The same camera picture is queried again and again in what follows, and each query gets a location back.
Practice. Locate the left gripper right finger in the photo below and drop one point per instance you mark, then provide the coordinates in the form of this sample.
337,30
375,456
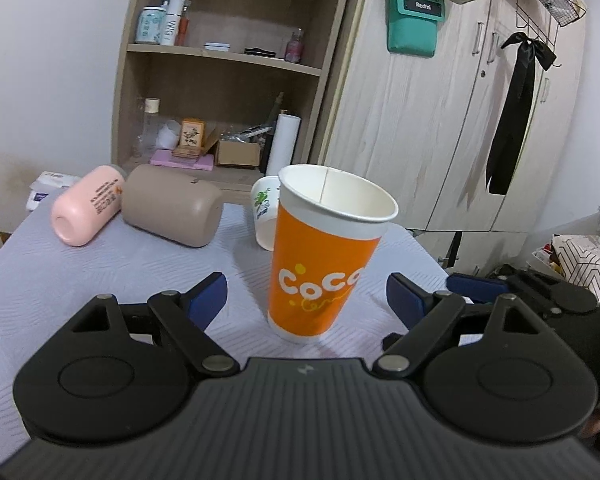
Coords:
429,318

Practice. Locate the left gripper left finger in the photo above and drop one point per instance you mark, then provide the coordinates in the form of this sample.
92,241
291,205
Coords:
184,318

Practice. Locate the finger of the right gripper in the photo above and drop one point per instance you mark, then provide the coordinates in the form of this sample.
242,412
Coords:
478,290

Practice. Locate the orange paper cup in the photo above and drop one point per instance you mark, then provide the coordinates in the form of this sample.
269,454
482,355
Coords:
329,223

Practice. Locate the white floral paper cup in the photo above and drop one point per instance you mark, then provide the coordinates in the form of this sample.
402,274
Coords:
264,199

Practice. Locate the geometric patterned box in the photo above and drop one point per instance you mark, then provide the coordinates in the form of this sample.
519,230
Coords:
579,257

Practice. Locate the white patterned tablecloth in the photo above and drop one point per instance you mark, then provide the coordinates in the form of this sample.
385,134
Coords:
43,282

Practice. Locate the pink flat box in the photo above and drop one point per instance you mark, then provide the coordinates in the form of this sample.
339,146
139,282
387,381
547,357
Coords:
165,158

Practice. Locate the small cardboard box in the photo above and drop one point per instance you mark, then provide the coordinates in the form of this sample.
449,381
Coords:
237,154

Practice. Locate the black ribbon bow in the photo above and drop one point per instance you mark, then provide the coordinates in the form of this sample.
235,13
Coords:
509,134

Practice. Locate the yellow floral box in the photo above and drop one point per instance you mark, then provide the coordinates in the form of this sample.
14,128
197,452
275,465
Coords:
191,138

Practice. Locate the clear bottle beige cap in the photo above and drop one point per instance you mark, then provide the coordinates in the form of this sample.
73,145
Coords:
151,123

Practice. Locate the white paper towel roll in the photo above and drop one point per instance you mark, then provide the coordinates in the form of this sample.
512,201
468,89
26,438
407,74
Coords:
285,136

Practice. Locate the white tissue packet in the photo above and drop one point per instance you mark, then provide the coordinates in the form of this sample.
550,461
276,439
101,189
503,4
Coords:
46,183

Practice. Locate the light wood wardrobe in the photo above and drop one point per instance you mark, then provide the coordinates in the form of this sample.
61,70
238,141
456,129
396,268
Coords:
422,128

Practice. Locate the wooden shelf unit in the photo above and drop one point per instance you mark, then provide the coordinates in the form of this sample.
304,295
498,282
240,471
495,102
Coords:
231,71

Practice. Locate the red small bottle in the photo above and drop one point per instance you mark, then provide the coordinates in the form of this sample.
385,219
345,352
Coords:
183,24

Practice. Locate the teal fabric pouch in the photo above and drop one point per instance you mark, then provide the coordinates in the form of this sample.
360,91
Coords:
413,26

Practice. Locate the pink small bottle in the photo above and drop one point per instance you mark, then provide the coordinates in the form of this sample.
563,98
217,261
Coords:
294,47

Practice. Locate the white green canister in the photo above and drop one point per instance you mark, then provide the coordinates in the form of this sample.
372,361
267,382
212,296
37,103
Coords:
149,25

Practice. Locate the white tube bottle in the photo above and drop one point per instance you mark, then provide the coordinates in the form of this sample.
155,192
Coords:
171,22

